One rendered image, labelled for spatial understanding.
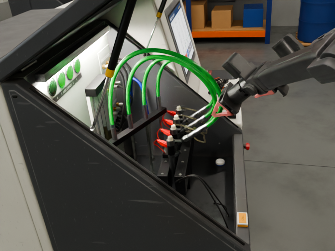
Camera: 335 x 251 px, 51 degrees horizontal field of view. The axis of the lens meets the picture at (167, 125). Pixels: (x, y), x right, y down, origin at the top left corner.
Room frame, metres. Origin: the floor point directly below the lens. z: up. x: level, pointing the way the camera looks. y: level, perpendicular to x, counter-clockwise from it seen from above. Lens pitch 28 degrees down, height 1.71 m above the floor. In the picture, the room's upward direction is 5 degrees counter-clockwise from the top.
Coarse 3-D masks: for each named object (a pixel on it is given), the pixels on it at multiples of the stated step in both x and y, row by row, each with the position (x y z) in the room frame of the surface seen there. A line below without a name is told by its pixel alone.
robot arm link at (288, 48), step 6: (288, 36) 1.06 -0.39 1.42; (282, 42) 1.06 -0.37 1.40; (288, 42) 1.06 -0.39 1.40; (294, 42) 1.05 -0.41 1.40; (276, 48) 1.07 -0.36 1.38; (282, 48) 1.06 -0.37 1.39; (288, 48) 1.05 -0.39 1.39; (294, 48) 1.05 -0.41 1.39; (300, 48) 1.03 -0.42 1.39; (282, 54) 1.06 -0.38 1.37; (288, 54) 1.05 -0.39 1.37
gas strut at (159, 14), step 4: (164, 0) 1.36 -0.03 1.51; (164, 4) 1.36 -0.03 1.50; (160, 8) 1.36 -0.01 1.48; (160, 12) 1.36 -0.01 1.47; (160, 16) 1.36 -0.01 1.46; (156, 20) 1.37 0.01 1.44; (156, 24) 1.37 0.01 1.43; (152, 32) 1.37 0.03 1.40; (148, 44) 1.37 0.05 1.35; (140, 56) 1.38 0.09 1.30; (144, 56) 1.37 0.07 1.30
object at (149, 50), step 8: (144, 48) 1.06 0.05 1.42; (152, 48) 1.05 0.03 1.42; (160, 48) 1.05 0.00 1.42; (128, 56) 1.06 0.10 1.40; (176, 56) 1.03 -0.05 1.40; (184, 56) 1.03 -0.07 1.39; (120, 64) 1.07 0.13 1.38; (192, 64) 1.02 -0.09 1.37; (112, 80) 1.07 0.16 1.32; (112, 88) 1.08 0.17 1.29; (216, 88) 1.01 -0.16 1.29; (112, 96) 1.08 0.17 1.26; (112, 104) 1.08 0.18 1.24; (112, 112) 1.08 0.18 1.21; (112, 120) 1.08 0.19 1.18; (216, 120) 1.01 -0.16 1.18
